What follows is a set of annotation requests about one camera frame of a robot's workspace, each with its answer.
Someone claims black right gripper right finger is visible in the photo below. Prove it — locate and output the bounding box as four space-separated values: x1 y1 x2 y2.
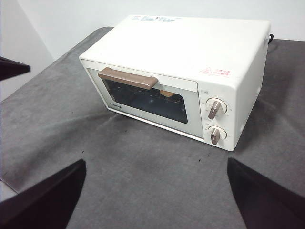
227 157 305 229

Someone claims oven temperature knob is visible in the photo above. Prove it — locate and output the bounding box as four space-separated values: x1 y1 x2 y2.
205 97 227 120

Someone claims cream Toshiba toaster oven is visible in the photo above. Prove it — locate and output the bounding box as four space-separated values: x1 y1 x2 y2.
79 14 272 152

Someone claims glass oven door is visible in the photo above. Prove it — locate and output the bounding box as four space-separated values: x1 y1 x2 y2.
82 59 204 139

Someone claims oven timer knob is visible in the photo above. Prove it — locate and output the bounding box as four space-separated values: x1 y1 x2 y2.
206 125 228 146

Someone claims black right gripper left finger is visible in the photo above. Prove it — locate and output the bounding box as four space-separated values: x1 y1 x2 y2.
0 159 86 229

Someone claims red warning sticker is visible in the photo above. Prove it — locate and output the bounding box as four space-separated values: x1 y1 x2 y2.
199 67 231 78

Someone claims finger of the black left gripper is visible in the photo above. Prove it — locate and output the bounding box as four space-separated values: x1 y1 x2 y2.
0 56 31 81

